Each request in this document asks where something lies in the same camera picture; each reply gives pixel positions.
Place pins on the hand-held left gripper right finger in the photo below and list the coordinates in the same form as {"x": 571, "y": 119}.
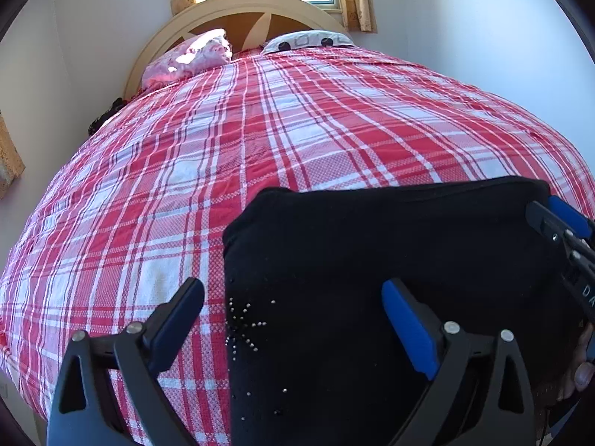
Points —
{"x": 409, "y": 325}

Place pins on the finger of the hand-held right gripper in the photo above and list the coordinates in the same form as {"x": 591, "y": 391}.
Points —
{"x": 546, "y": 223}
{"x": 569, "y": 216}

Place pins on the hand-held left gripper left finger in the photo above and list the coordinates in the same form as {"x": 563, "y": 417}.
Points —
{"x": 179, "y": 325}

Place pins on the black pants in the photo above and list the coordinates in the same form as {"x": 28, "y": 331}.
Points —
{"x": 372, "y": 241}

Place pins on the person's right hand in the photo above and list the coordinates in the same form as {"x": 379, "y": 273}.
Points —
{"x": 574, "y": 371}

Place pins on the red plaid bedsheet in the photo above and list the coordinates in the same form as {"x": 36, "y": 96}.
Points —
{"x": 232, "y": 148}

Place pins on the dark cloth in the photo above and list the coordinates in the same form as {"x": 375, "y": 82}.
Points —
{"x": 106, "y": 115}

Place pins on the pink floral pillow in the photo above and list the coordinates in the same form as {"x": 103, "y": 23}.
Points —
{"x": 190, "y": 58}

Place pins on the white patterned pillow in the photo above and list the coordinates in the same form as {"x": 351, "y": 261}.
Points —
{"x": 307, "y": 39}

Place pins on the cream wooden headboard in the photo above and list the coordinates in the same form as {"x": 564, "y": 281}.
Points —
{"x": 218, "y": 14}

